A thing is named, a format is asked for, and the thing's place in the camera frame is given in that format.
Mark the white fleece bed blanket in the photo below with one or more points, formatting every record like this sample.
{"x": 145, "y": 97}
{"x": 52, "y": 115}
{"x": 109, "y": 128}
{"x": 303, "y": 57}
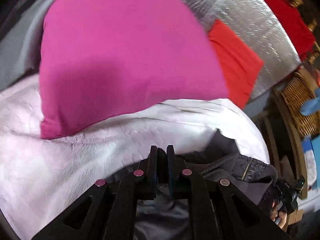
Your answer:
{"x": 40, "y": 178}

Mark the wicker basket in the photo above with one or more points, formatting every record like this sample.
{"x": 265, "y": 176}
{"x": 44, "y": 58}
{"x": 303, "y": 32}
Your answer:
{"x": 295, "y": 93}

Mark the magenta pillow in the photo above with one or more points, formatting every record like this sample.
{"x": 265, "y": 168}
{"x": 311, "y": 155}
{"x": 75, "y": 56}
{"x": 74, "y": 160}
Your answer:
{"x": 104, "y": 58}

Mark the silver foil headboard cushion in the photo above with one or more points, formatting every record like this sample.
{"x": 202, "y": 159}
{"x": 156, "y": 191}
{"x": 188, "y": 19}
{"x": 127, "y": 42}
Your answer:
{"x": 255, "y": 23}

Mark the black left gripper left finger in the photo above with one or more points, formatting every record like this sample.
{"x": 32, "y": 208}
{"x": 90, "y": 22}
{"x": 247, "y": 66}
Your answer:
{"x": 106, "y": 210}

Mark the wooden shelf unit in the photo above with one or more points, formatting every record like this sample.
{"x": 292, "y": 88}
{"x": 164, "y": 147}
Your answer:
{"x": 292, "y": 156}

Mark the black quilted jacket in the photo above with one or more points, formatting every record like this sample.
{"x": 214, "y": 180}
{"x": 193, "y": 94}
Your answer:
{"x": 167, "y": 218}

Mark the light blue stuffed toy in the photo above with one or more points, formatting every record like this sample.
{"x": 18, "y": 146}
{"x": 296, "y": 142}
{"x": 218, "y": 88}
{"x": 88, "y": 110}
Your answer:
{"x": 311, "y": 106}

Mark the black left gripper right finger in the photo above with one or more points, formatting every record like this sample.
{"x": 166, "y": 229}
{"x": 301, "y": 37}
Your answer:
{"x": 217, "y": 210}

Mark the red fabric behind headboard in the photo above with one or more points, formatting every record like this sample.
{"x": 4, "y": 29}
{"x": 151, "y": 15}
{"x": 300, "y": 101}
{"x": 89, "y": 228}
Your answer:
{"x": 292, "y": 22}

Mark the grey folded blanket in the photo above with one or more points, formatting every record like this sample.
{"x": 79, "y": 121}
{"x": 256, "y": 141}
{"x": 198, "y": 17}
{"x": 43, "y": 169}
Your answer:
{"x": 21, "y": 35}

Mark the red pillow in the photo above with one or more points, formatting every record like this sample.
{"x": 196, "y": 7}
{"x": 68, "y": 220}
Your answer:
{"x": 240, "y": 64}

